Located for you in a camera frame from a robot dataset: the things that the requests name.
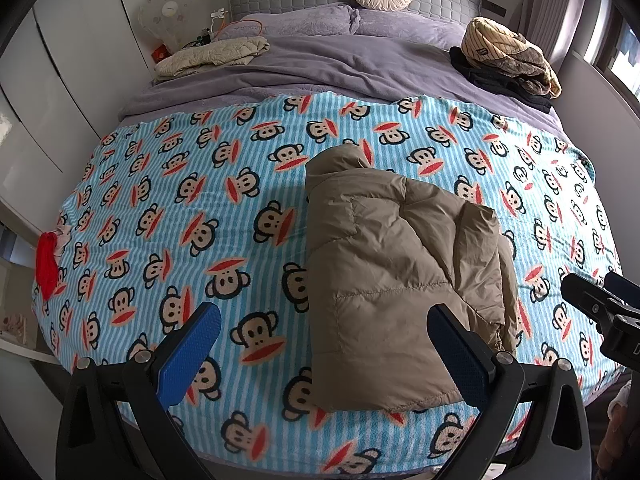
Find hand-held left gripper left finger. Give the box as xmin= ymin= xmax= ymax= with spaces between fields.
xmin=56 ymin=301 xmax=222 ymax=480

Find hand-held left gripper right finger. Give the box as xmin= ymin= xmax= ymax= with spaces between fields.
xmin=427 ymin=303 xmax=591 ymax=480

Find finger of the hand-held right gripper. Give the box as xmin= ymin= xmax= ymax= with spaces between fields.
xmin=560 ymin=272 xmax=615 ymax=325
xmin=602 ymin=270 xmax=640 ymax=313

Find beige puffer jacket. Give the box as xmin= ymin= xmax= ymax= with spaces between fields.
xmin=305 ymin=142 xmax=518 ymax=413

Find black folded clothes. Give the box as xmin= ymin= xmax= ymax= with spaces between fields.
xmin=448 ymin=46 xmax=553 ymax=114

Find blue monkey print blanket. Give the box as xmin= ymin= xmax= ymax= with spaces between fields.
xmin=31 ymin=91 xmax=626 ymax=480

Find red cloth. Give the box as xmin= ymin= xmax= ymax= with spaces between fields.
xmin=35 ymin=232 xmax=61 ymax=302

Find pink slippers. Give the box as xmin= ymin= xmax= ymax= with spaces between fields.
xmin=0 ymin=312 xmax=29 ymax=347

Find beige striped garment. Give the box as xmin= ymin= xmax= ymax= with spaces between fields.
xmin=460 ymin=16 xmax=562 ymax=99

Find cream folded jacket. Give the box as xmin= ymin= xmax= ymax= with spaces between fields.
xmin=152 ymin=36 xmax=271 ymax=84

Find grey curtain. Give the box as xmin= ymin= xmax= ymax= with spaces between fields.
xmin=520 ymin=0 xmax=592 ymax=63

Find white wardrobe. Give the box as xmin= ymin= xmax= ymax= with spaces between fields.
xmin=0 ymin=0 xmax=162 ymax=213

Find purple duvet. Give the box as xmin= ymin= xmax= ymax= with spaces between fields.
xmin=118 ymin=35 xmax=563 ymax=123

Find purple pillow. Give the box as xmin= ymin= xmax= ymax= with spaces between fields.
xmin=217 ymin=4 xmax=358 ymax=42
xmin=352 ymin=8 xmax=468 ymax=44

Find white standing fan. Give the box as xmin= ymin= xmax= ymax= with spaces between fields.
xmin=139 ymin=0 xmax=194 ymax=57

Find orange cable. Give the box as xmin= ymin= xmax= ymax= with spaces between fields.
xmin=215 ymin=19 xmax=264 ymax=42

